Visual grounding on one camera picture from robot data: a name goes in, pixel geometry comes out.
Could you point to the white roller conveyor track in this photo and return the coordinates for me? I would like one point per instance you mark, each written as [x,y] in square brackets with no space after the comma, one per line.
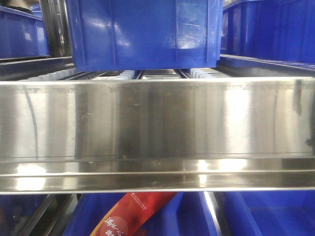
[73,74]

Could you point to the red snack package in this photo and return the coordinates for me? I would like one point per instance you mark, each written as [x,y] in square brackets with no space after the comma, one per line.
[127,216]

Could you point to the large blue crate on rollers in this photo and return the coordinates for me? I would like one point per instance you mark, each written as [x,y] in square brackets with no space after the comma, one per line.
[109,35]

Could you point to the blue crate below with packages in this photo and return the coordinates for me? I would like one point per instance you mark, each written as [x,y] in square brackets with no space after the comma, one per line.
[187,214]

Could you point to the blue crate lower right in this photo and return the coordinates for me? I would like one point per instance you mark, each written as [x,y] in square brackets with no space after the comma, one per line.
[269,213]

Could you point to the blue crate right upper shelf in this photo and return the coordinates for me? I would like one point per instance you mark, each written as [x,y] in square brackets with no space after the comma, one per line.
[282,30]

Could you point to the blue crate far left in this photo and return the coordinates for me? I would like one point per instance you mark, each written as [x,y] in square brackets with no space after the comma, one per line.
[22,35]

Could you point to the stainless steel shelf rail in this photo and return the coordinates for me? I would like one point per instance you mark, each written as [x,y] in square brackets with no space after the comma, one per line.
[219,134]

